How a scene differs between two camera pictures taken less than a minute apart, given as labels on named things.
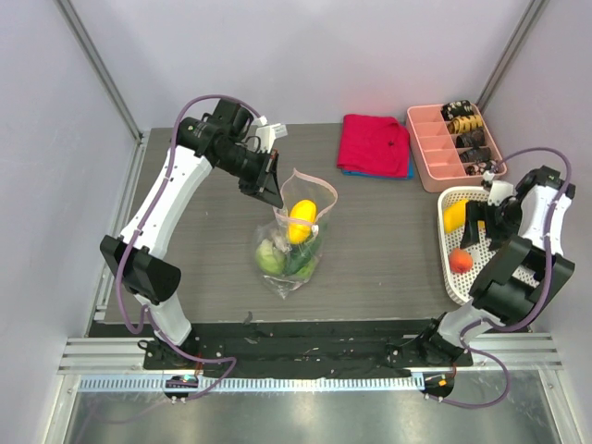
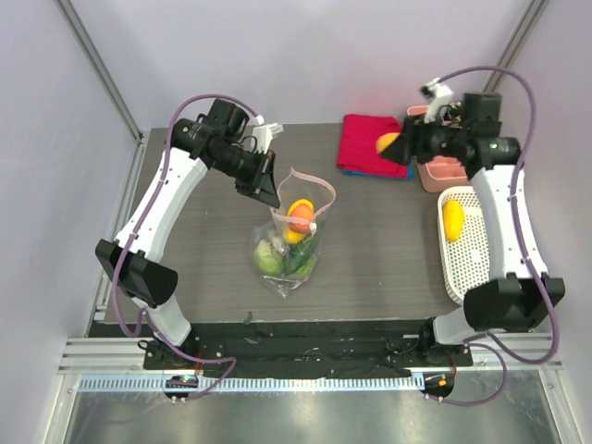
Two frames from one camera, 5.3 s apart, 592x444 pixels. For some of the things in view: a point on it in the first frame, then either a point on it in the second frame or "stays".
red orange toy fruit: (461, 261) to (301, 210)
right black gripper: (484, 219) to (412, 140)
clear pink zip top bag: (290, 247) stays
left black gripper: (265, 182) stays
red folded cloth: (374, 145) stays
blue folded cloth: (410, 172) stays
